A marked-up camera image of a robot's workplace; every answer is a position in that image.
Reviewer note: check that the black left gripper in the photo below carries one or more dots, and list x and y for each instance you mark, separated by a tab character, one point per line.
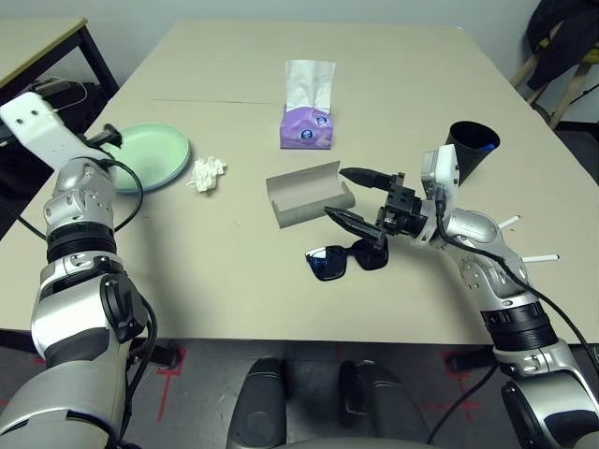
95	139

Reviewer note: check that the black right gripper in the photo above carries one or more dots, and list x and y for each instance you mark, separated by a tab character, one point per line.
402	210

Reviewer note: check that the light green plate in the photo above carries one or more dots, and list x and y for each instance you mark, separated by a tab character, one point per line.
150	154

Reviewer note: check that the grey glasses case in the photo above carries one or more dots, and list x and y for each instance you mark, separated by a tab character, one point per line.
304	187

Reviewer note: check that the black sunglasses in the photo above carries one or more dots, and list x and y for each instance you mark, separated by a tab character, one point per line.
327	264

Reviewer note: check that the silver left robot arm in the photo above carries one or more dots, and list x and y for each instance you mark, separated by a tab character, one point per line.
79	196

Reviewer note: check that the grey power strip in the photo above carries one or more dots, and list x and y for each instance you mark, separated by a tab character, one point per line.
49	86

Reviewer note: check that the purple tissue pack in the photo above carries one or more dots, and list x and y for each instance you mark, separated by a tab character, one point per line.
297	135

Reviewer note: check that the wooden side table black legs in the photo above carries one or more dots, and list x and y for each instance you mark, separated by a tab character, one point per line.
42	47

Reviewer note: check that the black cup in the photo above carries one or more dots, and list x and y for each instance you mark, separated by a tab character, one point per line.
472	149

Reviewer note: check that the white tissue sheet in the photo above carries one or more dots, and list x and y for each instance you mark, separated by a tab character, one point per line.
304	84

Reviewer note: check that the blue marker pen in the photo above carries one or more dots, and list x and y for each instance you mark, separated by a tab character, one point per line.
489	145

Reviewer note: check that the white pen black cap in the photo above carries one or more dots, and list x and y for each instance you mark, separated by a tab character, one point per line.
511	221

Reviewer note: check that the grey robot right leg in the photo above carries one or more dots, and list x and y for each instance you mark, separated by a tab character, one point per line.
384	407

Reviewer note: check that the grey robot leg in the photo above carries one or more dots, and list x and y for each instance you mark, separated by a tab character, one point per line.
257	407
384	407

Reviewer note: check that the grey robot left leg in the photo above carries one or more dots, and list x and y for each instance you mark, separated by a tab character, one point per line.
257	407

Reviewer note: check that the black jacket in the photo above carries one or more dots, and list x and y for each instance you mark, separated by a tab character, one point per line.
557	56

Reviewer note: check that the yellow-green cushion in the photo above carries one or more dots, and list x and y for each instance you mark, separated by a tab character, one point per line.
592	55

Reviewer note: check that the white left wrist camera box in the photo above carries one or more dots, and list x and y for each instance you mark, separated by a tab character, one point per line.
37	128

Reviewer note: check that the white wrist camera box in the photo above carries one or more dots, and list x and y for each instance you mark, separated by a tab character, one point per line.
440	173
37	128

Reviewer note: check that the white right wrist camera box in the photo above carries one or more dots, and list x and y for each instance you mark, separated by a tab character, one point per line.
440	173

